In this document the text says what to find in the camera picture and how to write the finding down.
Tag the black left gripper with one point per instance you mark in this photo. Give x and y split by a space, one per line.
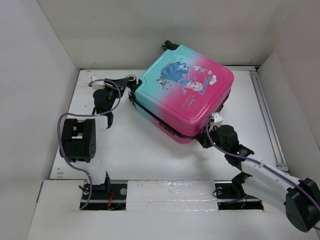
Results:
123 82

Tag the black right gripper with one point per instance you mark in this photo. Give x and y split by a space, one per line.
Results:
202 138

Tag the pink teal kids suitcase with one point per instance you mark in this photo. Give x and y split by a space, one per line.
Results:
180 91

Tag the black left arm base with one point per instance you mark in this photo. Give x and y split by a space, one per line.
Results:
108 196

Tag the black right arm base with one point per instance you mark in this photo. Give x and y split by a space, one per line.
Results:
231 196

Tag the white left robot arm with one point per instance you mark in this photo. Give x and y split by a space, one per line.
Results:
78 132

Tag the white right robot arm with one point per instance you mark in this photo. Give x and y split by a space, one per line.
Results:
298 199

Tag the white foam cover panel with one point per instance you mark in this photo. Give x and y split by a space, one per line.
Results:
171 196

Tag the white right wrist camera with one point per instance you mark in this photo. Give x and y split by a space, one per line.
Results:
216 120

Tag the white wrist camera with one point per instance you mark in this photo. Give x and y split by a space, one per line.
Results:
96 83
216 120

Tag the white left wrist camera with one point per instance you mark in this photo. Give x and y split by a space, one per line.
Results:
96 83

